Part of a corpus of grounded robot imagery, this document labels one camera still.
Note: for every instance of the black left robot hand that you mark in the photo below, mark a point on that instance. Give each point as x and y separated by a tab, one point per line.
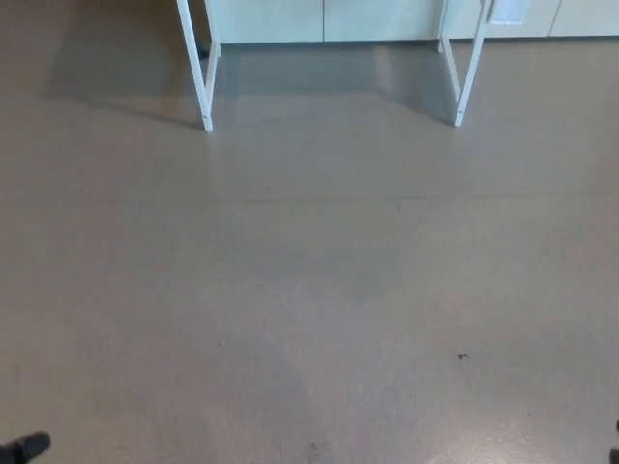
26	447

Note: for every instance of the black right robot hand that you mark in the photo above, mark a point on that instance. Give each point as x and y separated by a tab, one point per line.
615	456

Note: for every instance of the white desk leg frame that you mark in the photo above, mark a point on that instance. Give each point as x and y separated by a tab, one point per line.
471	72
196	72

